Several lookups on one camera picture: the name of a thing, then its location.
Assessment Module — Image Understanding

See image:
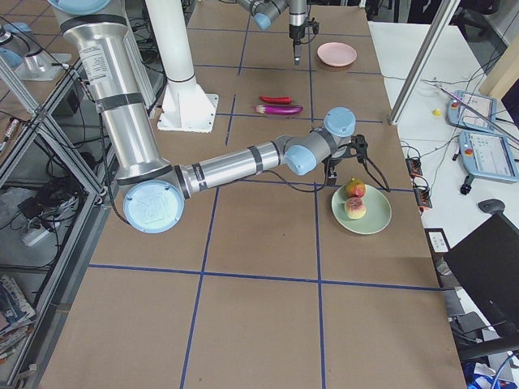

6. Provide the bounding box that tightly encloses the upper teach pendant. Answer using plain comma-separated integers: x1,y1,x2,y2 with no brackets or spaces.
447,90,497,133

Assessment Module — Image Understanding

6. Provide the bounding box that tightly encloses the white pedestal column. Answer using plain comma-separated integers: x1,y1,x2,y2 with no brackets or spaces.
146,0,219,133

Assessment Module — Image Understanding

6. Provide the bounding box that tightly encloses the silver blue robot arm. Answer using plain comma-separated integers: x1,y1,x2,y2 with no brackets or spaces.
52,1,356,233
237,0,308,66

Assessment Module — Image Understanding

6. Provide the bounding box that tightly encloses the black computer mouse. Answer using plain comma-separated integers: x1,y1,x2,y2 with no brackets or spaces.
478,199,505,215

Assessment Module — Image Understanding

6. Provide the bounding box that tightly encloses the red chili pepper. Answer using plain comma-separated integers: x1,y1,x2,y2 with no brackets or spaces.
259,96,293,105

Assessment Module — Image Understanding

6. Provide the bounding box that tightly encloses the teach pendant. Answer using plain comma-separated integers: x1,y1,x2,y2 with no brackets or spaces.
447,90,497,133
458,130,518,182

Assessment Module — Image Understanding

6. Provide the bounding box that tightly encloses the stack of magazines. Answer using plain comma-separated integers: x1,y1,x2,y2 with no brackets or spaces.
1,274,36,363

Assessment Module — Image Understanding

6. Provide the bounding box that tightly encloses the black monitor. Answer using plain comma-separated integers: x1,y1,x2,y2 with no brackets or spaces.
444,213,518,336

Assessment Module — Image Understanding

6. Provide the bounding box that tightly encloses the orange circuit board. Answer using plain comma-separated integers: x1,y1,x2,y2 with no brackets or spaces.
405,156,432,213

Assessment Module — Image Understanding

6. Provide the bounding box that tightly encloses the lower teach pendant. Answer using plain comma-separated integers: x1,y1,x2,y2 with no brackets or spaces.
458,130,518,182

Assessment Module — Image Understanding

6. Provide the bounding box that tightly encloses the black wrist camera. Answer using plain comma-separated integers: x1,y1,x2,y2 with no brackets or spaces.
351,135,368,157
304,18,320,35

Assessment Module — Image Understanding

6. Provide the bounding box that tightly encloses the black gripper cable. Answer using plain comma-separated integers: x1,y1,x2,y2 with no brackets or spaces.
263,139,392,194

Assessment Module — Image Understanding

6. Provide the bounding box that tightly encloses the white label card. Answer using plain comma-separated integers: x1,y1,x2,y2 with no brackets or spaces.
428,229,449,253

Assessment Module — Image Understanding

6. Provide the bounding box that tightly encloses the purple eggplant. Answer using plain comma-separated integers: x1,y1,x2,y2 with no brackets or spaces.
254,105,303,116

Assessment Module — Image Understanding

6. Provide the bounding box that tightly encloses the red yellow apple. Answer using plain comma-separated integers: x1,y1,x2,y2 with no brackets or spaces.
345,177,366,199

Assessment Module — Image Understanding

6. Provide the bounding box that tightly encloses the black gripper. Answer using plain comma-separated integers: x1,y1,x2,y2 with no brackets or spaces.
289,24,305,66
325,156,344,186

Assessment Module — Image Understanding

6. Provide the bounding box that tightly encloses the pink yellow peach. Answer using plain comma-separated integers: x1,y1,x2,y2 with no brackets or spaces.
345,197,367,220

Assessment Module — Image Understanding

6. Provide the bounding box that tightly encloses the light green plate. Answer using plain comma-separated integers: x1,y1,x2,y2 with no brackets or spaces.
331,185,392,235

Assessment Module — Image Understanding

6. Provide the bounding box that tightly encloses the pink plate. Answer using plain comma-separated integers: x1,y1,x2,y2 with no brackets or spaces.
317,42,358,67

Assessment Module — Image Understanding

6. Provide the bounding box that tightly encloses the aluminium frame post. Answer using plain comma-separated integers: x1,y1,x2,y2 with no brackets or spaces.
388,0,461,126

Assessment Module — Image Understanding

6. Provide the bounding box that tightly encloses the white power strip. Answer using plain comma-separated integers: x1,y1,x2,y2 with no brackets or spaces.
20,226,50,247

